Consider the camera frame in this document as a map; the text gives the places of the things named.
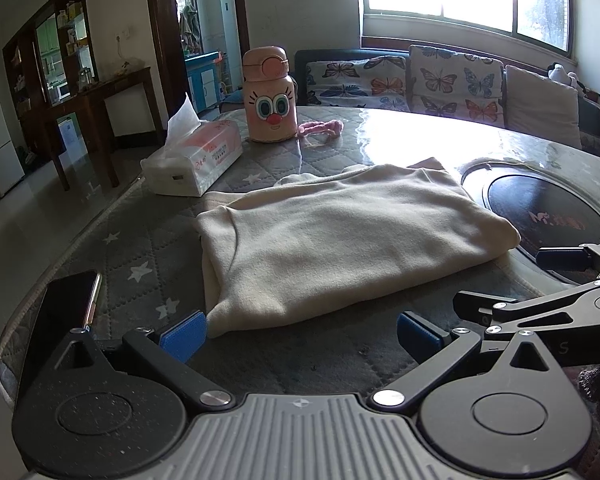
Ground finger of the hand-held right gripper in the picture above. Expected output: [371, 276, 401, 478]
[535, 235, 600, 287]
[452, 280, 600, 367]

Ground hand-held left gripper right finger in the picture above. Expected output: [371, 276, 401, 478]
[367, 311, 563, 413]

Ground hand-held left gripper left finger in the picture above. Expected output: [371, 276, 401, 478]
[54, 310, 237, 413]

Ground cream sweatshirt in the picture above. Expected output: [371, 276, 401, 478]
[195, 157, 522, 340]

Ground hanging clothes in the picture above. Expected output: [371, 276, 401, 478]
[178, 3, 200, 57]

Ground round black induction cooker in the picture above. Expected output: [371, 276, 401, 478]
[460, 158, 600, 292]

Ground black smartphone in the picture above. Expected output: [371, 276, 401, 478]
[23, 269, 104, 362]

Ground dark blue sofa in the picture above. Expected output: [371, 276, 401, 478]
[294, 48, 600, 162]

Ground plain beige cushion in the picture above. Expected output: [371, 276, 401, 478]
[504, 64, 584, 150]

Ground white tissue pack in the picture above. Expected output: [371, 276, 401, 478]
[140, 92, 245, 198]

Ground black and white plush toy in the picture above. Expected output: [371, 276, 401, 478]
[547, 62, 581, 87]

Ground butterfly print cushion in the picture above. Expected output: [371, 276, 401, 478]
[408, 44, 506, 129]
[305, 55, 410, 112]

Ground pink cartoon face bottle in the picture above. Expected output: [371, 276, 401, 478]
[242, 46, 300, 144]

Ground dark wooden side table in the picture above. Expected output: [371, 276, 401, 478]
[19, 65, 164, 192]

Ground blue cabinet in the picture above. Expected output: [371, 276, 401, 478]
[184, 50, 227, 109]

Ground dark wooden shelf cabinet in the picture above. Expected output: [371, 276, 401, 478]
[2, 0, 101, 111]

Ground pink bottle strap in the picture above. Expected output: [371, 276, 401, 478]
[296, 118, 345, 139]

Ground dark wooden door frame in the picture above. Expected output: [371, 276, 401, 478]
[143, 0, 251, 118]

